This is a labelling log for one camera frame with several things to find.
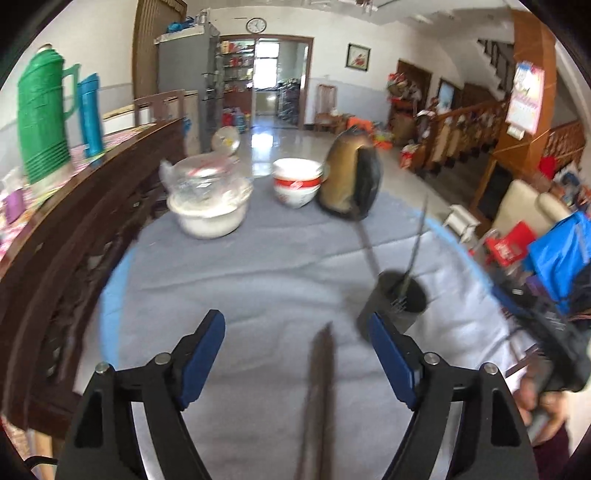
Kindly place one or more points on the dark carved wooden bench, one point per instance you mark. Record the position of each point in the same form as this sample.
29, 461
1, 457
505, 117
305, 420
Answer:
60, 258

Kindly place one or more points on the green thermos jug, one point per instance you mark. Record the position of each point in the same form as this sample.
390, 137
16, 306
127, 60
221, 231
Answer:
41, 115

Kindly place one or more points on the white bowl with red pattern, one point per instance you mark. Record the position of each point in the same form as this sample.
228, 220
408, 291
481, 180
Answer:
295, 194
298, 168

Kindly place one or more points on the framed wall picture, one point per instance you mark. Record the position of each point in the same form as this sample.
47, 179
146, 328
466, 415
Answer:
358, 57

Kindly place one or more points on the round wall clock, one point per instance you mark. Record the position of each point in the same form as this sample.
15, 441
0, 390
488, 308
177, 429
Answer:
256, 25

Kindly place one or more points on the wall calendar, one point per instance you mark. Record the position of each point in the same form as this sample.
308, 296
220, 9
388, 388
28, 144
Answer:
525, 99

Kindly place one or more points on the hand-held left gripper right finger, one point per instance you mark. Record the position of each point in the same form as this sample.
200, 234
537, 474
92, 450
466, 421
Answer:
392, 364

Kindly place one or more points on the dark wooden chopstick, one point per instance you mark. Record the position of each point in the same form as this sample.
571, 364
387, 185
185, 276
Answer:
318, 401
369, 251
415, 244

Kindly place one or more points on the wooden stair railing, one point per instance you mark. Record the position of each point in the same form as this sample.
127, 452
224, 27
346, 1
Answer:
461, 134

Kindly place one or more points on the small white stool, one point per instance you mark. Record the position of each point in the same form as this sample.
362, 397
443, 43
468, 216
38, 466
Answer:
461, 221

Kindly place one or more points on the blue thermos flask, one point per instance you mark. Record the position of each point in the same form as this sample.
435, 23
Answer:
91, 115

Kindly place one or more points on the blue plastic bag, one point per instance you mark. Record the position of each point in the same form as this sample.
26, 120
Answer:
558, 249

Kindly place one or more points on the clear plastic bag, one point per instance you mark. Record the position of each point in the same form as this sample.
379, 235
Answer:
203, 180

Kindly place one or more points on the wooden chair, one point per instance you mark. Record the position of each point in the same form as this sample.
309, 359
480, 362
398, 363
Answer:
328, 108

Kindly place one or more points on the grey table cloth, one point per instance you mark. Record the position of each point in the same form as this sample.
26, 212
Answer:
258, 277

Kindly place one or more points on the dark grey utensil holder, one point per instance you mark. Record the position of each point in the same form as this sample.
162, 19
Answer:
392, 309

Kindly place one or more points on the purple cup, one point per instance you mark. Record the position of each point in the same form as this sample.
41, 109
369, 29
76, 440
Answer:
14, 203

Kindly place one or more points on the cream armchair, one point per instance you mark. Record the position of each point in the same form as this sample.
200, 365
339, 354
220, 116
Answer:
526, 207

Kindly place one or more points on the red box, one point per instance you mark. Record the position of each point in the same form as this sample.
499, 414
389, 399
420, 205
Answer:
510, 244

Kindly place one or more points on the bronze and black kettle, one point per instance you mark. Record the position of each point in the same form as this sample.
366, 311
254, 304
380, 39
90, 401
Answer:
346, 180

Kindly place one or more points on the person's right hand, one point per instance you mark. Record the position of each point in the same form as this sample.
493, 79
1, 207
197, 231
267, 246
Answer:
538, 406

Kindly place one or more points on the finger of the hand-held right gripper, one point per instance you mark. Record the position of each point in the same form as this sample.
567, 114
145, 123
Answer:
508, 302

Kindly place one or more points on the grey refrigerator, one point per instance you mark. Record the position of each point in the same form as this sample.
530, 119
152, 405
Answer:
184, 78

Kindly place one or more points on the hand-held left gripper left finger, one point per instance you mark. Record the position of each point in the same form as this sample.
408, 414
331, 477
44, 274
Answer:
203, 360

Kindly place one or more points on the white plastic basin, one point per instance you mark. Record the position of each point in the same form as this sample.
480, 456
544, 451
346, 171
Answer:
212, 221

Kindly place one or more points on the person's right forearm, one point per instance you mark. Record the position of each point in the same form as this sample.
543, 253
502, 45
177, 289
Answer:
558, 445

